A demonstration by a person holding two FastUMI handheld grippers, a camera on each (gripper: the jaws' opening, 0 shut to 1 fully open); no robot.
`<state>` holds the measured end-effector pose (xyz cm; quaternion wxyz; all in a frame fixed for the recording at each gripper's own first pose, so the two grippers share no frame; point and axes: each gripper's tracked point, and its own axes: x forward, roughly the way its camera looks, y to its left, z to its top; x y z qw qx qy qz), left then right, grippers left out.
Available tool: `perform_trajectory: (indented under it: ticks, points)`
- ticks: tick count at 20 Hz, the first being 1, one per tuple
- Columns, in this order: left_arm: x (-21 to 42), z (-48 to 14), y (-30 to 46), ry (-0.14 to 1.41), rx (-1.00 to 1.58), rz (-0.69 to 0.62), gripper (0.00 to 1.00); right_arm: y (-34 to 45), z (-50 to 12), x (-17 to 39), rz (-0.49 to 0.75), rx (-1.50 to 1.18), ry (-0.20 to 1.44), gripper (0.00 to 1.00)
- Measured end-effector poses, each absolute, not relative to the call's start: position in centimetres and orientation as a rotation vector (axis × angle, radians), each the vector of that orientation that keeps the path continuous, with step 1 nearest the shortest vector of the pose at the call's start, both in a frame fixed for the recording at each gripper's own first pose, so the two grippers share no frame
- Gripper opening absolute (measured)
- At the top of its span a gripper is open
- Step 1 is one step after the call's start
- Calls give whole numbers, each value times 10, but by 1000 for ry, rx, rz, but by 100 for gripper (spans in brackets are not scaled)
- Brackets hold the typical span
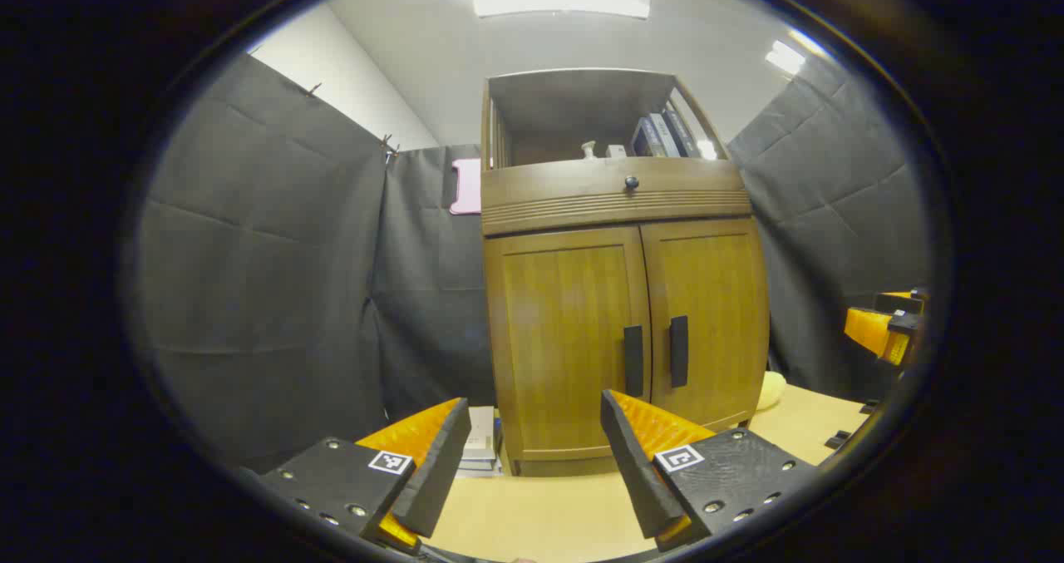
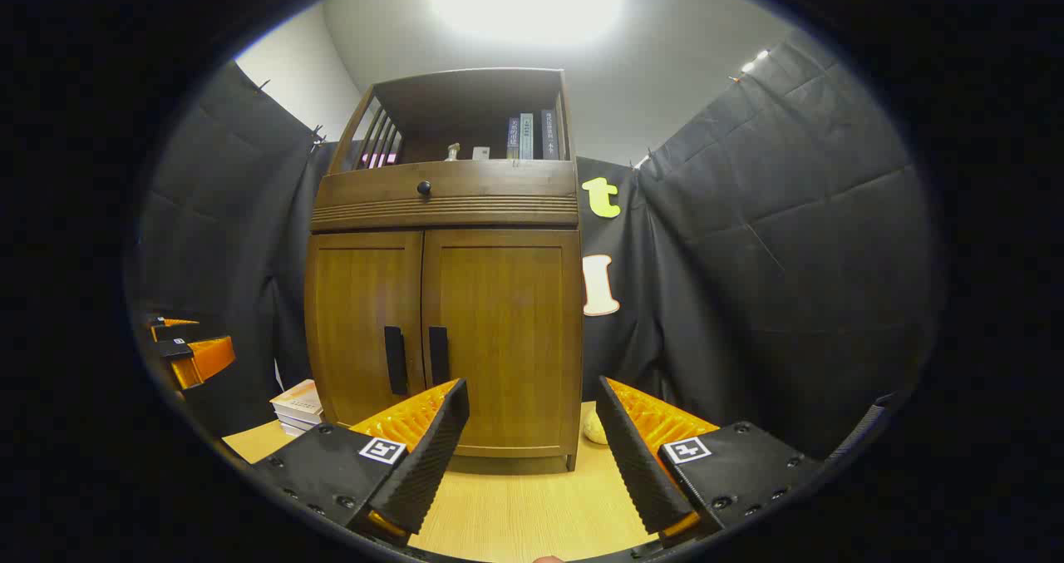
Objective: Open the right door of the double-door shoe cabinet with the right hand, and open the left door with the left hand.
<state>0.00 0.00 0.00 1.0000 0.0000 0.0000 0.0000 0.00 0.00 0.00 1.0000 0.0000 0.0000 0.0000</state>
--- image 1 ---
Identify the black door handle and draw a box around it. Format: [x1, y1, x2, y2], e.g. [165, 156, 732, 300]
[623, 325, 645, 398]
[669, 315, 690, 388]

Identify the cream cover book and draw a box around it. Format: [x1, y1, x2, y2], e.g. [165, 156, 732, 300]
[464, 406, 498, 457]

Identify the wooden shoe cabinet door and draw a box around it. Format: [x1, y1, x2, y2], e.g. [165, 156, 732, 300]
[640, 216, 770, 431]
[485, 226, 652, 462]

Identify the grey spine book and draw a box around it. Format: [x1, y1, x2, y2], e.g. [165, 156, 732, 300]
[648, 112, 681, 158]

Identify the black backdrop cloth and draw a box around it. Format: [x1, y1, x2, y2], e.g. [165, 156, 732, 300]
[137, 52, 930, 472]

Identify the small ceiling light panel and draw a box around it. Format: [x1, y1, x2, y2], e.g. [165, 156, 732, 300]
[765, 39, 807, 76]

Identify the wooden cabinet drawer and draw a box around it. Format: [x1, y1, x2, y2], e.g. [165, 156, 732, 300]
[480, 157, 753, 238]

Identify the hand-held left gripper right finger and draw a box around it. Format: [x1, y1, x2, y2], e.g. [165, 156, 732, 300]
[600, 389, 820, 552]

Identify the pale yellow round object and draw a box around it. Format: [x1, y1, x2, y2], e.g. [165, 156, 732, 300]
[755, 371, 786, 412]

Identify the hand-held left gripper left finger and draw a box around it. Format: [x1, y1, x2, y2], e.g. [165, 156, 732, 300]
[258, 397, 472, 556]

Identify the wooden double-door shoe cabinet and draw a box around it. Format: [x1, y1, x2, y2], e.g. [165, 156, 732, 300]
[480, 67, 771, 477]

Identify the dark blue book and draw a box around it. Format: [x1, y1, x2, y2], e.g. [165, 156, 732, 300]
[663, 107, 703, 158]
[632, 116, 664, 158]

